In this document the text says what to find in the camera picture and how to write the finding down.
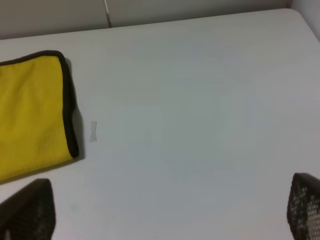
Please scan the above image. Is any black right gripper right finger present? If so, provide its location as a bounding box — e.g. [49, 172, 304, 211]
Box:
[286, 173, 320, 240]

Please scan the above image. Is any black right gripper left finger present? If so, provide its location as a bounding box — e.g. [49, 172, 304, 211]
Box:
[0, 178, 56, 240]

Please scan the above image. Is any clear tape strip right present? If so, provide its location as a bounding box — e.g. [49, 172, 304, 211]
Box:
[89, 121, 97, 142]

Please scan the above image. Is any yellow towel with black trim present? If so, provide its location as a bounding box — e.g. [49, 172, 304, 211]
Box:
[0, 50, 79, 182]

